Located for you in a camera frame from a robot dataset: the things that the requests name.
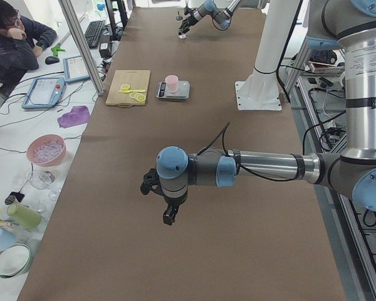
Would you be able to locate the blue teach pendant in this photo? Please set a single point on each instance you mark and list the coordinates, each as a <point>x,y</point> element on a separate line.
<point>44,92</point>
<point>75,69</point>

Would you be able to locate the wine glass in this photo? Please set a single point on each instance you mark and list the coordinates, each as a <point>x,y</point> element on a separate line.
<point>41,179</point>

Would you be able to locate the green clamp tool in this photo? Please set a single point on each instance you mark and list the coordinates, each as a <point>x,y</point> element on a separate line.
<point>56,49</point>

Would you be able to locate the aluminium frame post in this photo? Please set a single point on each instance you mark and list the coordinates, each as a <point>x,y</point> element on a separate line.
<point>80,41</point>

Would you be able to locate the pink plastic cup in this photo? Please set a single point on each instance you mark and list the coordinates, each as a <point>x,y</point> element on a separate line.
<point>172,82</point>

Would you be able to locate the bamboo cutting board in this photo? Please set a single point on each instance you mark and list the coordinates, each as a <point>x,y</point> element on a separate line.
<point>137,79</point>

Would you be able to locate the black keyboard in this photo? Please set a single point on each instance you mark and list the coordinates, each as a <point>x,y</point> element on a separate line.
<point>93,33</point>

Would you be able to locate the blue teach pendant far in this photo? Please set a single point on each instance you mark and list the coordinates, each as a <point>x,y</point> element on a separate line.
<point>75,69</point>

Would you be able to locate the pink bowl with ice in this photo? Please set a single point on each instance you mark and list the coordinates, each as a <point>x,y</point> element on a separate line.
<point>47,150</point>

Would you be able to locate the seated person dark jacket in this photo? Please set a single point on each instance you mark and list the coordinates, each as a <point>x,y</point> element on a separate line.
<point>22,41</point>

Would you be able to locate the blue teach pendant near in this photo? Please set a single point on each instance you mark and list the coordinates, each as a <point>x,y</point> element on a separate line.
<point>44,92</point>

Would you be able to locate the purple cloth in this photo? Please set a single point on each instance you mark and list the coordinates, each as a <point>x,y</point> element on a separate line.
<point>78,115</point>

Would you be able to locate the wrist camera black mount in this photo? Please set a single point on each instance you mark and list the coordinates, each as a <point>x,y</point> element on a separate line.
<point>151,183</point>

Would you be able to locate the lemon slice front left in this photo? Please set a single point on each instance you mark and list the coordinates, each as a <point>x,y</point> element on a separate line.
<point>125,86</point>

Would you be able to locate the black computer mouse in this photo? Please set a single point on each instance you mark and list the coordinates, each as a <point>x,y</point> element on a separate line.
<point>51,60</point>

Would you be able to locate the green white bowl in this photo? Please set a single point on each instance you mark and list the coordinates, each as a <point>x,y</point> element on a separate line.
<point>15,261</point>

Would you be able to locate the green cup lying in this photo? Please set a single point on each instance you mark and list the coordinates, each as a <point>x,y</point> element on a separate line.
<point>24,216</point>

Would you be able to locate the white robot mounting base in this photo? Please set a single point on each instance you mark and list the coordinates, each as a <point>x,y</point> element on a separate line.
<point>260,90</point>

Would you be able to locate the yellow plastic knife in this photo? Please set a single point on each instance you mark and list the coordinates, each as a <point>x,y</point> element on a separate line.
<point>131,91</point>

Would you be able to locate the glass sauce bottle metal spout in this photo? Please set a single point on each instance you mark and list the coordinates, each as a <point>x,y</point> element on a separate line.
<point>181,33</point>

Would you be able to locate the light blue bowl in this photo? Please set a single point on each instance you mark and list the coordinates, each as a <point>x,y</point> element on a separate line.
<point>7,239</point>

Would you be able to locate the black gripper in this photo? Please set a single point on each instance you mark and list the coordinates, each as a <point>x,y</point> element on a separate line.
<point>173,204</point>
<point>190,21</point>

